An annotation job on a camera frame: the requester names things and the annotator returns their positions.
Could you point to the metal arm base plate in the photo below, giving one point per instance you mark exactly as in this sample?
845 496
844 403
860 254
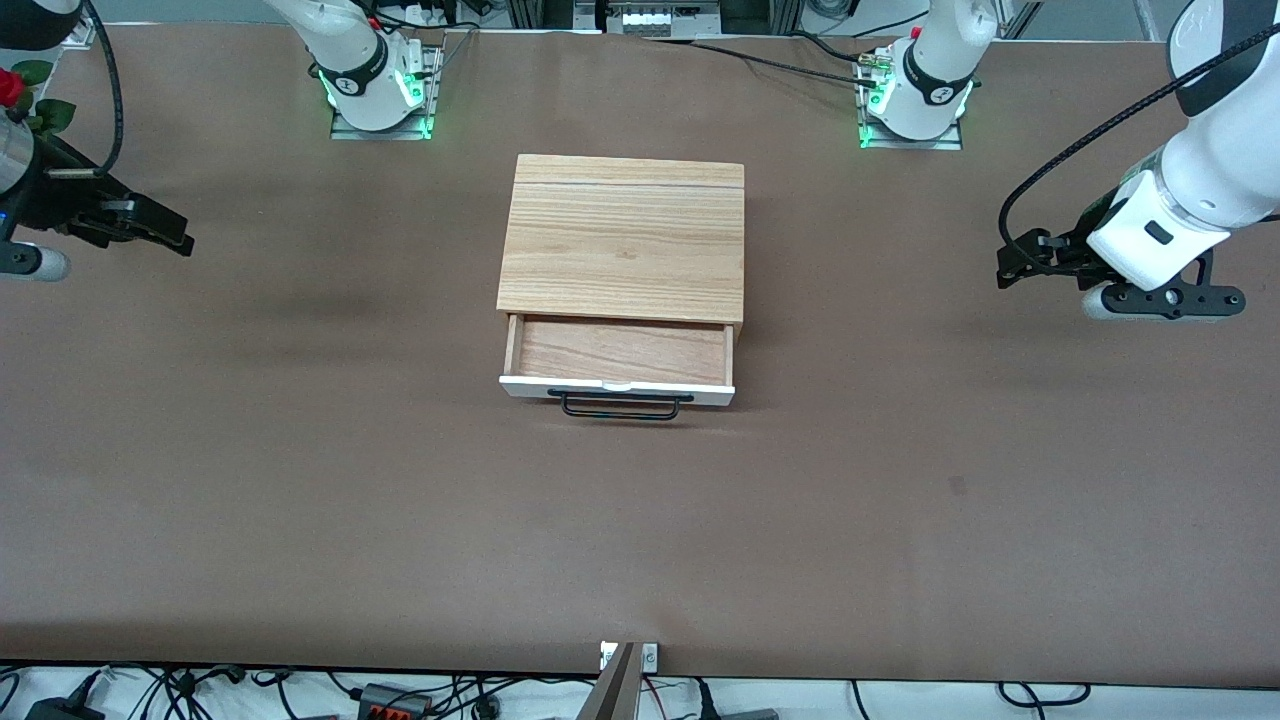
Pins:
950 140
425 95

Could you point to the red rose with green leaves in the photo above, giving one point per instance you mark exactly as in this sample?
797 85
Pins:
10 88

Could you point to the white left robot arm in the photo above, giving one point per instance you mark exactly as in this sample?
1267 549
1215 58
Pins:
1215 170

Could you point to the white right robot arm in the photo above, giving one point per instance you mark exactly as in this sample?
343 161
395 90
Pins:
365 70

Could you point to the wooden drawer cabinet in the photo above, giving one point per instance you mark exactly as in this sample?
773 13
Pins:
620 240

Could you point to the small metal edge bracket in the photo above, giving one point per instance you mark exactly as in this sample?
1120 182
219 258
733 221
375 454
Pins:
650 657

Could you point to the black power adapter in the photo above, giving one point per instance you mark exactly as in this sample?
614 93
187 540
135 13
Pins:
60 708

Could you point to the aluminium frame with white connector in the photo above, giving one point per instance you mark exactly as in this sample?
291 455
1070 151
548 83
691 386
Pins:
650 18

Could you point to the black power strip red switches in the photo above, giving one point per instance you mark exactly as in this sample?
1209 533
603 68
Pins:
395 702

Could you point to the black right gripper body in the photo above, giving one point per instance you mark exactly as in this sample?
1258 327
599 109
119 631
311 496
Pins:
52 204

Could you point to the aluminium frame corner post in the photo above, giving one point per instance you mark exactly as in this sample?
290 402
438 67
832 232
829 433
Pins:
85 32

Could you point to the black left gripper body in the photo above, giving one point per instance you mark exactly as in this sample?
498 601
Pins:
1066 249

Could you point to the grey wedge-shaped post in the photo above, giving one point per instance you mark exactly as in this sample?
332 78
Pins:
612 695

